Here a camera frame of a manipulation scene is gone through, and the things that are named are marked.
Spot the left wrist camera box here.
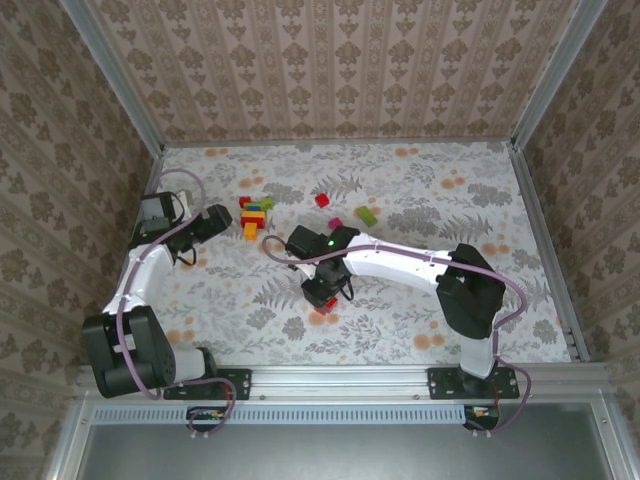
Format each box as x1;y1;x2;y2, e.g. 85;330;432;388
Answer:
139;191;192;236

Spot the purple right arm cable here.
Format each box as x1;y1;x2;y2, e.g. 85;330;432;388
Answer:
261;235;531;436

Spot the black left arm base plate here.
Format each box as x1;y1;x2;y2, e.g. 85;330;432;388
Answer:
164;368;253;401

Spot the aluminium lower frame bar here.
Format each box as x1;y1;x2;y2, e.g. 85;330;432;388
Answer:
44;399;96;480
589;399;631;480

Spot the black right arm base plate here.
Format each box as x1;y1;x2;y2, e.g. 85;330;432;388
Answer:
428;367;520;401

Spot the aluminium table side rail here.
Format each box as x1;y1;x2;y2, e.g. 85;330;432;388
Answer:
507;142;592;364
94;147;166;364

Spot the aluminium frame post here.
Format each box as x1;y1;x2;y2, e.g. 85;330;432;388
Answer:
58;0;166;157
509;0;610;151

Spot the thin aluminium table rail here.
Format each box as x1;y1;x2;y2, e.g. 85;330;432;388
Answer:
162;137;514;147

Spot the aluminium table edge rail wide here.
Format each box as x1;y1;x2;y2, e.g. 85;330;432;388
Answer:
74;363;609;401

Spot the floral patterned table cover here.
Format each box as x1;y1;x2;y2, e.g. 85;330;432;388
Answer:
107;142;574;366

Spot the grey slotted cable duct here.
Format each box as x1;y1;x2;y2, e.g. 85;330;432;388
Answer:
92;405;469;426

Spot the grey metal panel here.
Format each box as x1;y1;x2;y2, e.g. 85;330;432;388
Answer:
74;423;611;480

